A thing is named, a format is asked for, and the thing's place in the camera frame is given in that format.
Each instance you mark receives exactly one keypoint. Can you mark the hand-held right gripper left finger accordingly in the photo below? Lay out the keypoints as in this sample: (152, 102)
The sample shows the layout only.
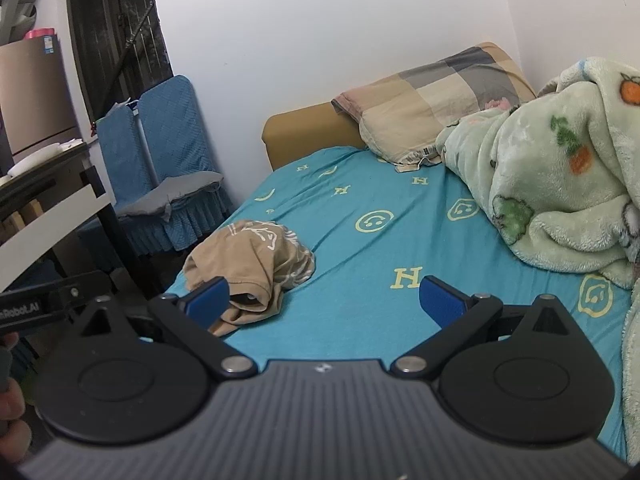
(207, 300)

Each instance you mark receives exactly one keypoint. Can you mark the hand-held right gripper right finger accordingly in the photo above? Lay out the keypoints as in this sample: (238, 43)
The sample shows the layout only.
(440, 305)

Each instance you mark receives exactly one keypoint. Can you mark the tan printed t-shirt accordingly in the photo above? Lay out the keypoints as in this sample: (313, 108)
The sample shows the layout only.
(250, 260)

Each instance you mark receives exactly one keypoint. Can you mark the person's left hand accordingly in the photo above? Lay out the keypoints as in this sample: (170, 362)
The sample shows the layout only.
(10, 406)

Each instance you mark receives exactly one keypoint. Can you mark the white table with black legs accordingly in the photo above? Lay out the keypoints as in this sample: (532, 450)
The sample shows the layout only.
(50, 221)

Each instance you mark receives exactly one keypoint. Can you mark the bed with blue printed sheet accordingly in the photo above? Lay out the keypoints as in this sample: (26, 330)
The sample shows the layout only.
(360, 270)

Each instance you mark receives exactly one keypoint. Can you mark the grey seat cushion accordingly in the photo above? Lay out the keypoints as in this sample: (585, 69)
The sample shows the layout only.
(170, 192)

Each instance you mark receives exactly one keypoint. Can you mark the white flat object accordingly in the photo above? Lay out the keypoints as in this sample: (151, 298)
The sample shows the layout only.
(35, 157)

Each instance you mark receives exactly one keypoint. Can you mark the blue covered chair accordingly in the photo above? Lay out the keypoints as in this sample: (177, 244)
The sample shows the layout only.
(120, 155)
(180, 125)

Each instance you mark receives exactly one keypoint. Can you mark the green printed fleece blanket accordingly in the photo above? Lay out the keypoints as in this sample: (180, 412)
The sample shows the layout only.
(560, 175)

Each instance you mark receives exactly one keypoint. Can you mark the tan padded headboard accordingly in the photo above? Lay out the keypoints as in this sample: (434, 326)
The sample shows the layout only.
(305, 130)

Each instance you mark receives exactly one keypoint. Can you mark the patchwork pillow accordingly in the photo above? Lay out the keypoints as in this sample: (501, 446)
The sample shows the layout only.
(425, 105)

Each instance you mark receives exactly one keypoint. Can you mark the pink container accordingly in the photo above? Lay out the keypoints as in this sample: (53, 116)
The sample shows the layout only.
(40, 34)

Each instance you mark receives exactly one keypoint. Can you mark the dark window with grille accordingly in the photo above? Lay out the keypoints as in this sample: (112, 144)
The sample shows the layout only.
(115, 20)

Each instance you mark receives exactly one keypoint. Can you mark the grey metal shelf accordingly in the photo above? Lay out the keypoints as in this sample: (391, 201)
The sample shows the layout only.
(20, 5)

